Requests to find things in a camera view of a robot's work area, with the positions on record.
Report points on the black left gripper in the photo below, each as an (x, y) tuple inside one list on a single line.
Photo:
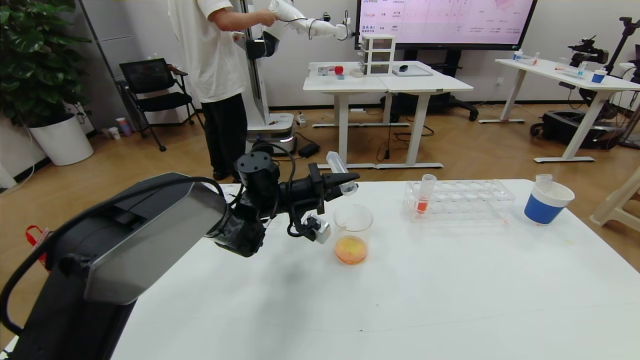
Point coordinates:
[(316, 186)]

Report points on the test tube with pink-red pigment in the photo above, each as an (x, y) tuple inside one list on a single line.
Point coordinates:
[(334, 161)]

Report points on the test tube with yellow pigment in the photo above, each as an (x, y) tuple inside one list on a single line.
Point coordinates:
[(544, 179)]

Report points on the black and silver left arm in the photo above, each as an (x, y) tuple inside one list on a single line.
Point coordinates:
[(150, 240)]

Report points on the clear glass beaker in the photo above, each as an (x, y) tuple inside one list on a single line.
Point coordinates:
[(352, 250)]

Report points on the test tube with orange-red pigment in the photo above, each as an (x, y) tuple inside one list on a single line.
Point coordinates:
[(422, 205)]

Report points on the black power adapter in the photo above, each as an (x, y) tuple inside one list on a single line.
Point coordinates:
[(309, 150)]

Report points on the white power strip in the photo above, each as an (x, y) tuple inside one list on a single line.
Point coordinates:
[(301, 120)]

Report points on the white mobile robot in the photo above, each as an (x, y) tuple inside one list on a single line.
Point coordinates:
[(270, 127)]

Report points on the small red object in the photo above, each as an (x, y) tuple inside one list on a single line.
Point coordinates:
[(339, 70)]

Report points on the grey flat tray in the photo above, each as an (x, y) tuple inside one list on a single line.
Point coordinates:
[(412, 72)]

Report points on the white drawer organizer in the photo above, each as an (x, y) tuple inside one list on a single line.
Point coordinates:
[(378, 55)]

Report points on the black display stand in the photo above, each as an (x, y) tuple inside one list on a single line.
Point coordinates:
[(450, 103)]

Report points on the person in white shirt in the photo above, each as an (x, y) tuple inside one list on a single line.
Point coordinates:
[(215, 55)]

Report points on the blue and white paper cup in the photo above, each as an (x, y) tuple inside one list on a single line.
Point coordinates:
[(545, 212)]

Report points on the black folding chair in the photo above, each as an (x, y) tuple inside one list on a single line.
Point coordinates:
[(155, 80)]

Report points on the clear rack with small tubes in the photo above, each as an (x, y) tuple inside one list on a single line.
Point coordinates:
[(525, 60), (570, 71)]

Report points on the small white cup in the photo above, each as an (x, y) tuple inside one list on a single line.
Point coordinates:
[(114, 133)]

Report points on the green plant in white pot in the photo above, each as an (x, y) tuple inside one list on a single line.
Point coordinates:
[(60, 142)]

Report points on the small blue paper cup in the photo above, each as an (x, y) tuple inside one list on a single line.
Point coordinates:
[(598, 78)]

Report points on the beige plastic stool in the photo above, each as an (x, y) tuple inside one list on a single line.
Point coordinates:
[(620, 205)]

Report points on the red shopping bag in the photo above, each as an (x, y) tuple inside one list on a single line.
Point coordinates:
[(31, 234)]

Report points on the black tripod stand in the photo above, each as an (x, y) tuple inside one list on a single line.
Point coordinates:
[(625, 30)]

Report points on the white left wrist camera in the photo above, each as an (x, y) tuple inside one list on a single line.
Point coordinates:
[(318, 230)]

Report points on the large wall display screen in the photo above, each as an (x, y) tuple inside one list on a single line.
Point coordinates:
[(450, 30)]

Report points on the black camera rig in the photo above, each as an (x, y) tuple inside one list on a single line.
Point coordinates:
[(587, 51)]

